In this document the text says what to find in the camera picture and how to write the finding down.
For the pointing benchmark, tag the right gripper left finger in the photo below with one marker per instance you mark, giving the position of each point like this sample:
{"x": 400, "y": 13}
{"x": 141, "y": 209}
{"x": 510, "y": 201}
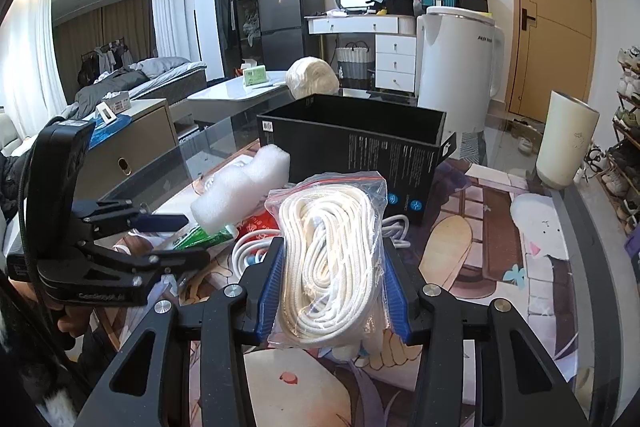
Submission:
{"x": 147, "y": 383}

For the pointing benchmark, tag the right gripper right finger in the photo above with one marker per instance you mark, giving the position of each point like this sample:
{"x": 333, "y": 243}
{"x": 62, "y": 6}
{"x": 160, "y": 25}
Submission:
{"x": 516, "y": 381}

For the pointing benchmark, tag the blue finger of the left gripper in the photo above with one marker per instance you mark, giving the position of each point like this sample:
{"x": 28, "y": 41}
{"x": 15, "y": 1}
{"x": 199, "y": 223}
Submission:
{"x": 153, "y": 223}

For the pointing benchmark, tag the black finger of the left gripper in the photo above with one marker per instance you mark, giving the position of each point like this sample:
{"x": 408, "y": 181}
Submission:
{"x": 176, "y": 262}

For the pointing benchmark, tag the green plastic packet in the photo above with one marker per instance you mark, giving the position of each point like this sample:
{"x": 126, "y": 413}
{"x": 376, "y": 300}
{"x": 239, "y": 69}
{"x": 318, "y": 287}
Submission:
{"x": 196, "y": 237}

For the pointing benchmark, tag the white foam wrap roll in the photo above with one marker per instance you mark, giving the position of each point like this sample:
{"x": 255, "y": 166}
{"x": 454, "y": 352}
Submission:
{"x": 237, "y": 190}

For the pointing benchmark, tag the red plastic packet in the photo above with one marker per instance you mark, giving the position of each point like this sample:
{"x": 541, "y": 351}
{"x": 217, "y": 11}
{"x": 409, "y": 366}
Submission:
{"x": 260, "y": 222}

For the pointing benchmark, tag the person left hand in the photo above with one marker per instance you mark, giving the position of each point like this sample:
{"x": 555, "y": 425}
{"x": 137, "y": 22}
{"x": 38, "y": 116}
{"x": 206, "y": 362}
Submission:
{"x": 70, "y": 319}

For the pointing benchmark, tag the beige side cabinet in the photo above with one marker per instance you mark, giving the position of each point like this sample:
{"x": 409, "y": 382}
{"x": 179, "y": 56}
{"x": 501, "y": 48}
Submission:
{"x": 150, "y": 134}

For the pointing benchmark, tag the white coffee table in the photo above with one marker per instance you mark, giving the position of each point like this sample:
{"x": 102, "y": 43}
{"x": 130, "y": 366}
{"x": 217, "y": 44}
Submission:
{"x": 232, "y": 97}

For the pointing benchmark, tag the grey bed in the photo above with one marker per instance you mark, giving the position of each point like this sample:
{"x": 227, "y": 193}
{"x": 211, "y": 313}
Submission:
{"x": 171, "y": 78}

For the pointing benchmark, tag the green tissue box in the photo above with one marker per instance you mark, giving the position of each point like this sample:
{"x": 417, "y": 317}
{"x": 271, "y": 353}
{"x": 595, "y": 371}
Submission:
{"x": 254, "y": 75}

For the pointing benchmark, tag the black cardboard box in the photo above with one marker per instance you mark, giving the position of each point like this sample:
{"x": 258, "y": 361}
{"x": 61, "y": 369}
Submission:
{"x": 330, "y": 133}

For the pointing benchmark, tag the shoe rack with shoes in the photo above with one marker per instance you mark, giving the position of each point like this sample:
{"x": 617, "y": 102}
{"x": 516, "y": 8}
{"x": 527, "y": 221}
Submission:
{"x": 621, "y": 180}

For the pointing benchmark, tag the woven basket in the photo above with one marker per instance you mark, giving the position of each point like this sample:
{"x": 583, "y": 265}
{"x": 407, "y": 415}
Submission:
{"x": 355, "y": 65}

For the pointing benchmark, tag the black refrigerator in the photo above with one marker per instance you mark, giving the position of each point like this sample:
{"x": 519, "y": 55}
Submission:
{"x": 284, "y": 32}

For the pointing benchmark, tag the cream tumbler cup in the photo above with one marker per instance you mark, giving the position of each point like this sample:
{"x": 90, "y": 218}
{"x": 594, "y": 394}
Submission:
{"x": 567, "y": 135}

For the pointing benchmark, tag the white vanity desk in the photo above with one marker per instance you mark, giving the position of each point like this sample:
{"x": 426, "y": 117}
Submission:
{"x": 391, "y": 37}

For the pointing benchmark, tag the white cylindrical appliance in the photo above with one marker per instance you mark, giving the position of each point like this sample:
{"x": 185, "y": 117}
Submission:
{"x": 459, "y": 58}

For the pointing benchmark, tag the wooden door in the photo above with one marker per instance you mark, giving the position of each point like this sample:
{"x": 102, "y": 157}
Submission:
{"x": 553, "y": 50}

